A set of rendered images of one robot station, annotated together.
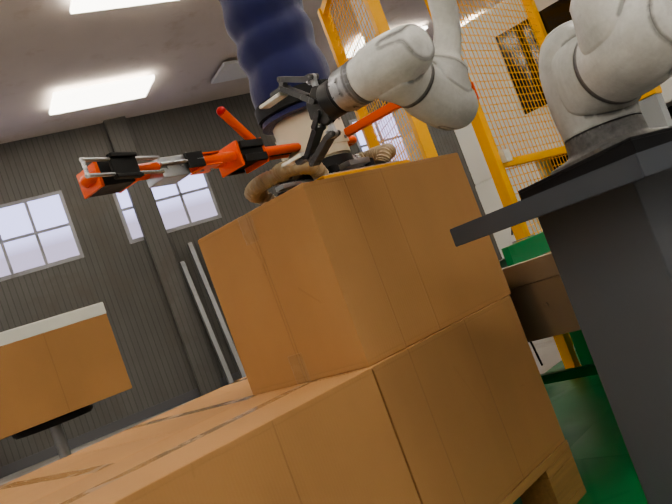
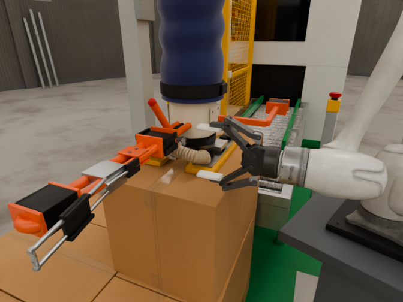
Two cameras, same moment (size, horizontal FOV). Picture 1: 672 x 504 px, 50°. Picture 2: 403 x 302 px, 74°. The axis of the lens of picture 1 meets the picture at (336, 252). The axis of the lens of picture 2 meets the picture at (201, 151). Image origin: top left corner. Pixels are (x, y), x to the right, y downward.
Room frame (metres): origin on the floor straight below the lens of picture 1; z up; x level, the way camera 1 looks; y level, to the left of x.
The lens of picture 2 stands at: (0.94, 0.25, 1.35)
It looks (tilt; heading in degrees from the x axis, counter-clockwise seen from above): 23 degrees down; 340
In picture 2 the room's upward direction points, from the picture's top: straight up
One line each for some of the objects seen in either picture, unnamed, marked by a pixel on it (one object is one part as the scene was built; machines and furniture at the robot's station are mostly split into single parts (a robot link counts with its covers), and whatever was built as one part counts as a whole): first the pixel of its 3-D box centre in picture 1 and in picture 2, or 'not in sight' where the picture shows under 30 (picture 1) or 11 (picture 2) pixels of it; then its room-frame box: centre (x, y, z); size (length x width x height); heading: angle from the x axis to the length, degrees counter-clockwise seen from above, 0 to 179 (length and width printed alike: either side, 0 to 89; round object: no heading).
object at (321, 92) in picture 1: (326, 103); (261, 160); (1.45, -0.09, 1.07); 0.09 x 0.07 x 0.08; 47
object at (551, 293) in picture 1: (472, 327); (223, 204); (2.09, -0.29, 0.47); 0.70 x 0.03 x 0.15; 48
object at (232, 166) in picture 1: (241, 157); (156, 141); (1.65, 0.13, 1.08); 0.10 x 0.08 x 0.06; 48
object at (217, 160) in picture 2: (354, 171); (216, 148); (1.78, -0.11, 0.97); 0.34 x 0.10 x 0.05; 138
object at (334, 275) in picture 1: (360, 268); (195, 196); (1.83, -0.04, 0.74); 0.60 x 0.40 x 0.40; 137
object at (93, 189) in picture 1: (107, 177); (48, 208); (1.40, 0.37, 1.07); 0.08 x 0.07 x 0.05; 138
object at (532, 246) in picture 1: (580, 224); (244, 112); (3.40, -1.12, 0.60); 1.60 x 0.11 x 0.09; 138
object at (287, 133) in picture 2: not in sight; (297, 118); (3.04, -1.52, 0.60); 1.60 x 0.11 x 0.09; 138
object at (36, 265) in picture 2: (148, 162); (100, 198); (1.40, 0.28, 1.07); 0.31 x 0.03 x 0.05; 150
